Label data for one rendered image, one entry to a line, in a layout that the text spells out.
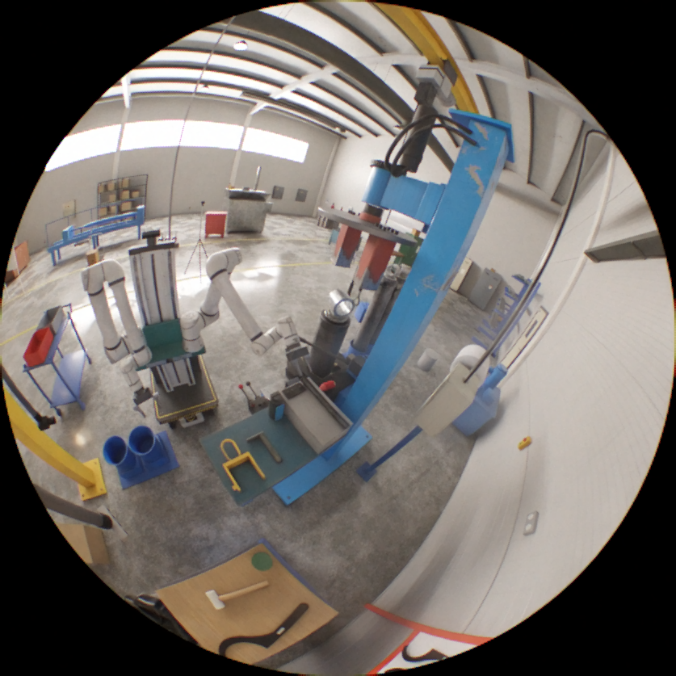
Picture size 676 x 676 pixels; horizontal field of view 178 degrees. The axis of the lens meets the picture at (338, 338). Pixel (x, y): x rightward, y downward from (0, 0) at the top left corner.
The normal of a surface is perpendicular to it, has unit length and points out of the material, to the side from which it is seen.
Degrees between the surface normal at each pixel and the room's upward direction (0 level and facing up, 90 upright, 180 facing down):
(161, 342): 90
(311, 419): 0
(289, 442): 0
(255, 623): 0
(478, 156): 90
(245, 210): 90
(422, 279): 90
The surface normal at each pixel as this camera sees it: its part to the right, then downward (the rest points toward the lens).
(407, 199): -0.69, 0.26
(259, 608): 0.29, -0.76
